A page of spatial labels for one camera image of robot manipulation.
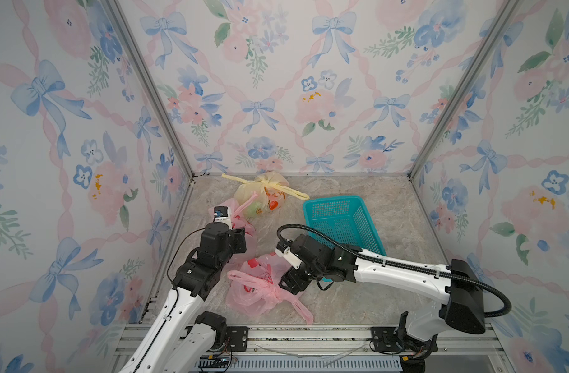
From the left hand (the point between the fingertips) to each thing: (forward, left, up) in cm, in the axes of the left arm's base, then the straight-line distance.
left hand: (240, 228), depth 76 cm
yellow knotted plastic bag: (+23, -5, -11) cm, 26 cm away
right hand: (-13, -15, -8) cm, 22 cm away
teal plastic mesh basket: (+19, -42, -21) cm, 50 cm away
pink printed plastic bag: (-15, -5, -13) cm, 21 cm away
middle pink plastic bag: (+12, +5, -8) cm, 16 cm away
